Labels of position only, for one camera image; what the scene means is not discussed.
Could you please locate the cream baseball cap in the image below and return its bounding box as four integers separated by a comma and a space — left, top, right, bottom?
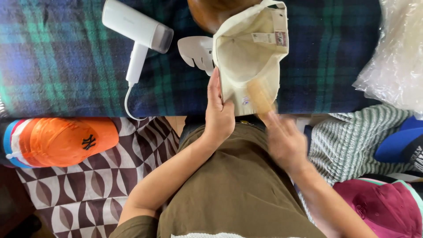
212, 0, 289, 117

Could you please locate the white plastic cap shaper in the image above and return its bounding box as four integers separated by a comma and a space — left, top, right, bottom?
177, 36, 215, 76

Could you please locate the blue green plaid blanket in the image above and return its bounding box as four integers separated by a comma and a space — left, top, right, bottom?
0, 0, 384, 119

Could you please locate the black striped cap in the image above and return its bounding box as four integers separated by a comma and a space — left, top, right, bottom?
401, 144, 423, 173

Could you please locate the green white striped cloth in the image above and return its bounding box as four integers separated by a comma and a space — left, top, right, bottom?
297, 104, 415, 225

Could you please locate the person's right hand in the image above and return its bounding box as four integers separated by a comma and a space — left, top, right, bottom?
258, 110, 310, 172

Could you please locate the blue baseball cap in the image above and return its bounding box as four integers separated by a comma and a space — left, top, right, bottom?
374, 116, 423, 163

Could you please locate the person's olive green shirt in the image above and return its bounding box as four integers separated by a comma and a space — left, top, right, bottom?
109, 123, 328, 238

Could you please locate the white garment steamer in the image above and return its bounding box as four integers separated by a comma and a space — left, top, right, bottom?
102, 0, 174, 88

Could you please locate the brown white patterned rug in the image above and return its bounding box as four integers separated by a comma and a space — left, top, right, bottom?
15, 116, 180, 238

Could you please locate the person's left hand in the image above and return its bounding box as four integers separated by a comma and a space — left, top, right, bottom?
204, 67, 236, 142

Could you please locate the blue white striped cap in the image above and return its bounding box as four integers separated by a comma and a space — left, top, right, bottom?
3, 119, 33, 169

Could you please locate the wooden brush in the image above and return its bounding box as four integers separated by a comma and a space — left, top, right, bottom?
247, 79, 277, 115

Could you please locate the white steamer cable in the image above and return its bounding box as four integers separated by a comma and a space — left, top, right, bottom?
124, 83, 148, 121

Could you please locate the brown wooden head form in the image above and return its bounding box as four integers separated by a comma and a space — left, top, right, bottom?
187, 0, 263, 34

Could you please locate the maroon baseball cap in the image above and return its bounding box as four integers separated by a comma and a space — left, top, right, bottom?
332, 178, 423, 238

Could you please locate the clear plastic bag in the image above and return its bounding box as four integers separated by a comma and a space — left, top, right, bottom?
352, 0, 423, 114

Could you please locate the orange baseball cap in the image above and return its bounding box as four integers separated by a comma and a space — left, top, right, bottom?
19, 118, 119, 168

